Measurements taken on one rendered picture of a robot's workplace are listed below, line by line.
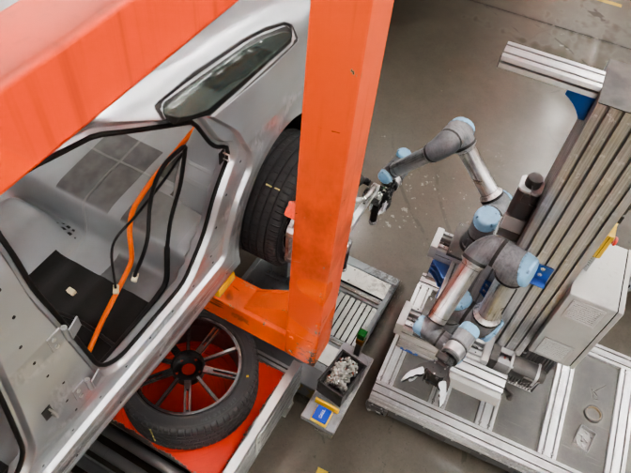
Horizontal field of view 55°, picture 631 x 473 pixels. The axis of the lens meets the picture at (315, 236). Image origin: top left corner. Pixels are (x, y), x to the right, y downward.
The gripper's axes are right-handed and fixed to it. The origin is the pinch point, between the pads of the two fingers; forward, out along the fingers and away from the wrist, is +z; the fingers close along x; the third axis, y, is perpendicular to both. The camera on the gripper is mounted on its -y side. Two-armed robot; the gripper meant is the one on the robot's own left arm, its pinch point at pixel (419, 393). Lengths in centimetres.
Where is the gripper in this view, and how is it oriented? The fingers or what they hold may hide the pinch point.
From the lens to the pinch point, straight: 213.7
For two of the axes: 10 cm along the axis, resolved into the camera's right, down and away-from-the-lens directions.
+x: -7.7, -4.5, 4.5
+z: -6.3, 5.8, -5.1
